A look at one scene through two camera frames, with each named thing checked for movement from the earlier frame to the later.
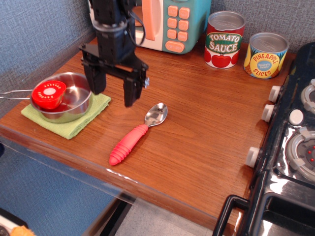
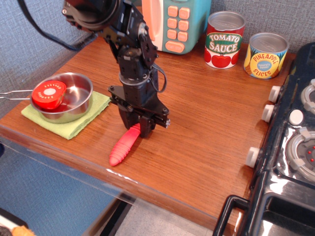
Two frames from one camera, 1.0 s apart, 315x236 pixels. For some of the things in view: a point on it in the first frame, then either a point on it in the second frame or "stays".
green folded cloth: (69, 130) stays
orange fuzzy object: (21, 230) stays
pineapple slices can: (265, 55) stays
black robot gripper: (115, 51) → (138, 102)
